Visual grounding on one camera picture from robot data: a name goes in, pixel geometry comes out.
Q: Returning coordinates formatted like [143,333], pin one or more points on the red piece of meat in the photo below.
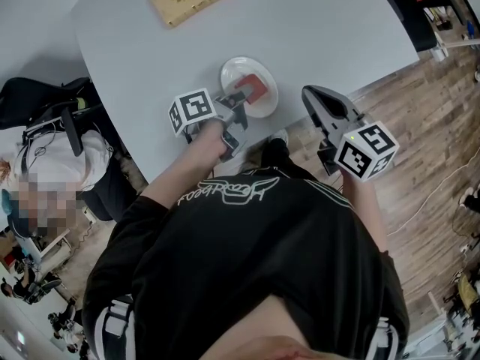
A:
[253,88]

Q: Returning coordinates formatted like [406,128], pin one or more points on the black office chair with armrest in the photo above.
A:
[33,99]

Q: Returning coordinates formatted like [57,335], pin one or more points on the white round plate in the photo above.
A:
[236,71]

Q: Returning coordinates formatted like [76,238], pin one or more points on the person's white shoe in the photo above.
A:
[279,135]

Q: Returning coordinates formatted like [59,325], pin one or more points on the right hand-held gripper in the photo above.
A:
[360,148]

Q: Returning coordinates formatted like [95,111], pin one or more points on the white power strip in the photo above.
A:
[438,52]

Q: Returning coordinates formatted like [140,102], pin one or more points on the person's black trousers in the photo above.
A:
[277,159]

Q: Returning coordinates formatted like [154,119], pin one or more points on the person's left forearm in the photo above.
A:
[187,163]

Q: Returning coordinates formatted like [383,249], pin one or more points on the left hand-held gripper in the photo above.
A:
[195,107]

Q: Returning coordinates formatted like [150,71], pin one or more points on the person's black printed shirt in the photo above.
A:
[243,261]

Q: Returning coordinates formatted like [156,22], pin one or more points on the person's right forearm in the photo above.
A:
[369,208]

